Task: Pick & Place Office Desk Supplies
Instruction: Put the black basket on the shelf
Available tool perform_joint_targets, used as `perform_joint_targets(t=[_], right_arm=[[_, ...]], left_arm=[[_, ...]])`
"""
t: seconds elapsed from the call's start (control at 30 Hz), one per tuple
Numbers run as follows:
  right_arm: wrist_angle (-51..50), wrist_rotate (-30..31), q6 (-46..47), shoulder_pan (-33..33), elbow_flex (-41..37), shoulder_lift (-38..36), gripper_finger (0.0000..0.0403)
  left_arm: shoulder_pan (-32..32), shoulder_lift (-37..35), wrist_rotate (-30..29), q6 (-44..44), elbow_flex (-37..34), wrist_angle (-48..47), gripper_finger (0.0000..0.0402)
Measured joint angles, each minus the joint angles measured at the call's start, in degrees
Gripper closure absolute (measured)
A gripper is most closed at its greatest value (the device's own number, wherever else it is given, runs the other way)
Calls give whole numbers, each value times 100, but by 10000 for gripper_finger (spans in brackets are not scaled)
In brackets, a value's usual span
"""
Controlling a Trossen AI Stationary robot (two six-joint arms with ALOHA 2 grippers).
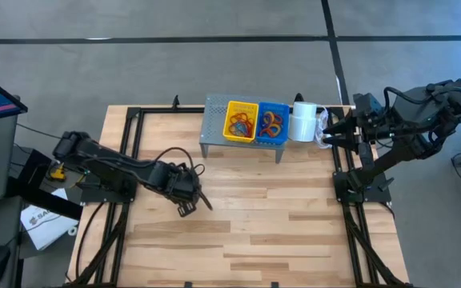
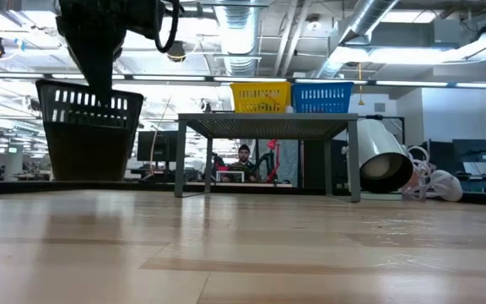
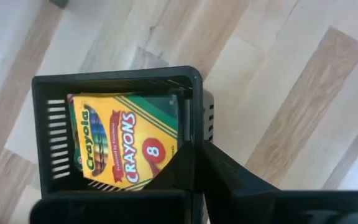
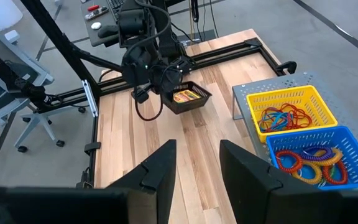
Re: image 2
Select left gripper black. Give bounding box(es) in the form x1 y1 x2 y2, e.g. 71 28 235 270
55 0 168 106

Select black plastic basket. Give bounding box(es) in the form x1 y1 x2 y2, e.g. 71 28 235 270
35 79 145 182

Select yellow plastic basket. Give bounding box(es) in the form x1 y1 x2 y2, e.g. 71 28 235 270
229 81 292 114

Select blue plastic basket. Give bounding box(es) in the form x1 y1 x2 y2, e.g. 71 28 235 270
291 81 355 114

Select ceiling light strip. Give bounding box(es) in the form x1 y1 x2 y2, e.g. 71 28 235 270
0 70 486 90

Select person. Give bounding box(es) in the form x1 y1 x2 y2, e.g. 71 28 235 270
221 143 264 184

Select grey perforated metal shelf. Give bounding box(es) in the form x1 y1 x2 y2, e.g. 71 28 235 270
174 112 361 204

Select white plastic roll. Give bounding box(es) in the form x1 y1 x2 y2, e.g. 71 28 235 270
354 118 415 194

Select black equipment stand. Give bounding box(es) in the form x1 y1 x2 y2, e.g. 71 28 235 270
426 138 486 187

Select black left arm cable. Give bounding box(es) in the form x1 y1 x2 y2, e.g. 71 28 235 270
154 0 181 55

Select silver ceiling duct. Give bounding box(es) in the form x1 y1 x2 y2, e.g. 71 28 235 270
215 0 266 78
310 0 400 81

